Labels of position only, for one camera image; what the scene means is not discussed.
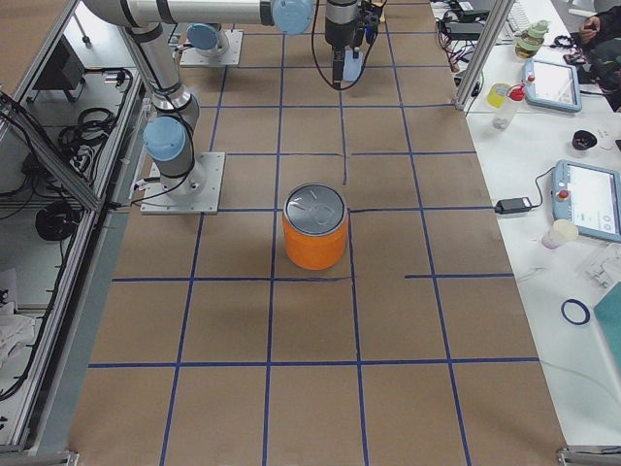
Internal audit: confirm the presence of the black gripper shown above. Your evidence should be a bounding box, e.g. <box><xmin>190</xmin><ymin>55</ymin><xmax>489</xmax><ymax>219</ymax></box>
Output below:
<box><xmin>324</xmin><ymin>0</ymin><xmax>363</xmax><ymax>87</ymax></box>

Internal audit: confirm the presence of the pale blue plastic cup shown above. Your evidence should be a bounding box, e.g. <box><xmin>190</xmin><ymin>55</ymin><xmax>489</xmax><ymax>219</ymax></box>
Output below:
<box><xmin>343</xmin><ymin>49</ymin><xmax>364</xmax><ymax>83</ymax></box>

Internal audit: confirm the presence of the white paper cup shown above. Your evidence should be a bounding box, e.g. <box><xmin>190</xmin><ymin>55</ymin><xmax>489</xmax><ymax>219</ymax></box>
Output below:
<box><xmin>541</xmin><ymin>219</ymin><xmax>579</xmax><ymax>250</ymax></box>

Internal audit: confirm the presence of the orange bin with grey lid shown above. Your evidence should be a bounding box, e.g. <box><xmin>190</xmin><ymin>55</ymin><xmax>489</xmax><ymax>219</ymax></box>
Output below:
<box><xmin>282</xmin><ymin>183</ymin><xmax>348</xmax><ymax>271</ymax></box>

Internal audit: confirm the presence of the clear bottle red cap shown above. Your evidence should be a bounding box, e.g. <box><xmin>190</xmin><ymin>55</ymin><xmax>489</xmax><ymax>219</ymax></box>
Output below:
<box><xmin>492</xmin><ymin>83</ymin><xmax>526</xmax><ymax>130</ymax></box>

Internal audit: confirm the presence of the glass teapot green lid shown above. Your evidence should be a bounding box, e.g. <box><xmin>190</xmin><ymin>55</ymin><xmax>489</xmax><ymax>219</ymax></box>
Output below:
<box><xmin>514</xmin><ymin>19</ymin><xmax>549</xmax><ymax>59</ymax></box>

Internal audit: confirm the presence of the teach pendant far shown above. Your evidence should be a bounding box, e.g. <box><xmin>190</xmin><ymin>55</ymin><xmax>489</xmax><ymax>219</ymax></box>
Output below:
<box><xmin>522</xmin><ymin>58</ymin><xmax>582</xmax><ymax>113</ymax></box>

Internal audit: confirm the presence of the teach pendant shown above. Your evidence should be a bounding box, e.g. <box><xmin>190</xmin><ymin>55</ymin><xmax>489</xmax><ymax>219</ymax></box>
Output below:
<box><xmin>522</xmin><ymin>58</ymin><xmax>582</xmax><ymax>113</ymax></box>
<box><xmin>551</xmin><ymin>160</ymin><xmax>620</xmax><ymax>243</ymax></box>

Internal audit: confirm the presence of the black power brick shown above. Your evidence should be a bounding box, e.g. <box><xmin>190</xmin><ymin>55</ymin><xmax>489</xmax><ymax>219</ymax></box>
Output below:
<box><xmin>494</xmin><ymin>196</ymin><xmax>534</xmax><ymax>215</ymax></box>

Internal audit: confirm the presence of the black round tape roll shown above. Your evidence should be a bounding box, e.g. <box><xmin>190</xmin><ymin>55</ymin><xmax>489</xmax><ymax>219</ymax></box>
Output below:
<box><xmin>571</xmin><ymin>129</ymin><xmax>598</xmax><ymax>151</ymax></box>

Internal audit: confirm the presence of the person in dark clothes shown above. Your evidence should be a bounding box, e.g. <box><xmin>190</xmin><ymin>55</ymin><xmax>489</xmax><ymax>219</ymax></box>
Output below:
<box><xmin>578</xmin><ymin>6</ymin><xmax>620</xmax><ymax>112</ymax></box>

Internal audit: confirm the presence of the teach pendant near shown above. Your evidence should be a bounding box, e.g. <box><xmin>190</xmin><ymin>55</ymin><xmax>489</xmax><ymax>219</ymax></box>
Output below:
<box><xmin>551</xmin><ymin>160</ymin><xmax>620</xmax><ymax>243</ymax></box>

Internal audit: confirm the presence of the teal mat corner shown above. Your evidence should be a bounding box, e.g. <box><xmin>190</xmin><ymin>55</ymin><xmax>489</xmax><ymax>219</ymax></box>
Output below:
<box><xmin>594</xmin><ymin>283</ymin><xmax>621</xmax><ymax>372</ymax></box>

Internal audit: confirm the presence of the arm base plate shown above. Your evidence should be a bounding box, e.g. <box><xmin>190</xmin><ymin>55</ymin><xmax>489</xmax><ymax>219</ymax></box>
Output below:
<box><xmin>179</xmin><ymin>28</ymin><xmax>245</xmax><ymax>67</ymax></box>
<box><xmin>140</xmin><ymin>151</ymin><xmax>226</xmax><ymax>215</ymax></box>

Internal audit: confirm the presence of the aluminium frame post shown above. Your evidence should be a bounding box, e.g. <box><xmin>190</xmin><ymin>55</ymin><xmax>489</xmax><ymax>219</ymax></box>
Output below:
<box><xmin>453</xmin><ymin>0</ymin><xmax>514</xmax><ymax>111</ymax></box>

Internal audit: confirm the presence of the blue tape ring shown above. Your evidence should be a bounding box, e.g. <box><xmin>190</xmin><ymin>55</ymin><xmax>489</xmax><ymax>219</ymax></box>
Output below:
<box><xmin>560</xmin><ymin>299</ymin><xmax>592</xmax><ymax>326</ymax></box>

